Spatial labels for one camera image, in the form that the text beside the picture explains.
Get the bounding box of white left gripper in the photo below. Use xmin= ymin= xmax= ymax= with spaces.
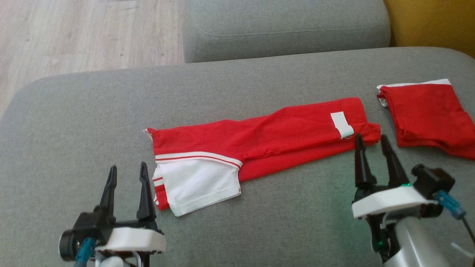
xmin=94 ymin=162 xmax=167 ymax=254

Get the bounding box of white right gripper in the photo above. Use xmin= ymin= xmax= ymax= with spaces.
xmin=351 ymin=133 xmax=439 ymax=220

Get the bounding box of red white garment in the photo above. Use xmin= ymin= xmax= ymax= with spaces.
xmin=377 ymin=79 xmax=475 ymax=161

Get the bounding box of red white basketball jersey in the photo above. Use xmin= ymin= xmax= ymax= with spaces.
xmin=144 ymin=97 xmax=381 ymax=217

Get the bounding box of teal-plug left camera cable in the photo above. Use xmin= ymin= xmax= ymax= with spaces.
xmin=73 ymin=237 xmax=96 ymax=267

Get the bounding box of teal-plug camera cable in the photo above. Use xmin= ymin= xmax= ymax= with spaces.
xmin=73 ymin=237 xmax=96 ymax=267
xmin=434 ymin=190 xmax=475 ymax=247

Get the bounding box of teal-plug right camera cable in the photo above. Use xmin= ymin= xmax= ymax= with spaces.
xmin=434 ymin=190 xmax=475 ymax=247

